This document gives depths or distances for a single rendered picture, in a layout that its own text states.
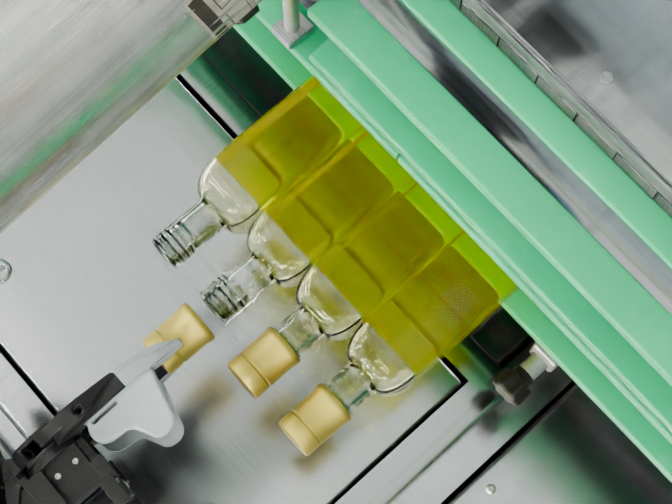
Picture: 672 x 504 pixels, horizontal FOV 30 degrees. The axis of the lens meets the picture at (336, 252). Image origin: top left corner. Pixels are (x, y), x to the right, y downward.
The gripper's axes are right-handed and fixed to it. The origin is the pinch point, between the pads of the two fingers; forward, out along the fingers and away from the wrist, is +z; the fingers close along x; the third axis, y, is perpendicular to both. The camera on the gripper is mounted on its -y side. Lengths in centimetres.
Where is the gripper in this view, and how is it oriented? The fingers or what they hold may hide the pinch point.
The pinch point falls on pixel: (164, 351)
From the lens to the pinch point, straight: 95.8
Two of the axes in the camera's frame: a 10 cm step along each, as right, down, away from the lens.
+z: 7.4, -6.4, 1.9
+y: 6.7, 7.2, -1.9
